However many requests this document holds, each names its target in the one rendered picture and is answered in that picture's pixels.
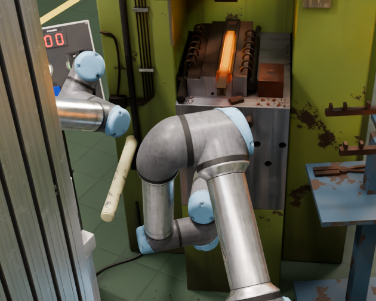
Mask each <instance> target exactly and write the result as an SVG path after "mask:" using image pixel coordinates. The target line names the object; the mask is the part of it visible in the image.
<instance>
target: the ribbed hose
mask: <svg viewBox="0 0 376 301"><path fill-rule="evenodd" d="M119 9H120V16H121V25H122V36H123V42H124V51H125V62H126V68H127V78H128V88H129V94H130V105H131V115H132V124H133V131H134V138H135V139H136V141H137V143H138V144H137V148H136V150H135V154H134V157H133V159H132V163H131V170H137V166H136V159H137V153H138V150H139V147H140V145H141V141H140V131H139V125H138V114H137V106H136V105H137V104H136V99H135V85H134V75H133V68H132V57H131V47H130V38H129V29H128V20H127V8H126V2H125V0H119Z"/></svg>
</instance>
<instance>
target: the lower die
mask: <svg viewBox="0 0 376 301"><path fill-rule="evenodd" d="M228 21H230V22H237V27H236V34H235V41H234V46H233V54H232V61H231V65H230V71H231V82H228V83H227V90H226V95H225V96H226V97H232V96H233V97H235V96H240V95H241V96H242V97H247V91H248V87H247V85H248V74H249V69H247V68H245V69H243V71H242V72H240V70H241V68H242V67H243V66H249V62H244V65H243V66H241V63H242V61H243V60H245V59H248V60H250V56H249V55H246V56H245V57H244V59H242V56H243V54H245V53H251V50H250V49H246V50H245V52H244V53H243V49H244V48H245V47H244V43H245V42H246V41H252V37H248V38H247V39H246V41H244V38H245V37H246V35H245V32H246V31H247V30H248V29H252V30H253V21H241V20H240V19H226V21H212V23H201V25H203V26H204V29H205V33H203V38H201V39H202V44H200V46H201V50H199V56H197V58H198V62H197V63H196V69H194V67H193V63H192V62H191V64H190V69H189V73H188V76H187V95H188V96H217V83H218V82H217V71H220V65H221V58H222V55H223V48H224V42H225V38H226V31H227V25H228ZM247 35H253V32H251V31H250V32H248V33H247ZM251 45H252V44H251V43H247V44H246V47H251ZM211 93H214V95H212V94H211Z"/></svg>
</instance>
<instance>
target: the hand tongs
mask: <svg viewBox="0 0 376 301"><path fill-rule="evenodd" d="M360 168H365V165H357V166H353V167H348V168H347V167H345V166H341V167H339V168H338V166H337V165H333V166H324V167H313V171H314V173H315V177H324V176H339V175H340V173H341V174H347V173H348V172H352V173H364V172H365V170H360Z"/></svg>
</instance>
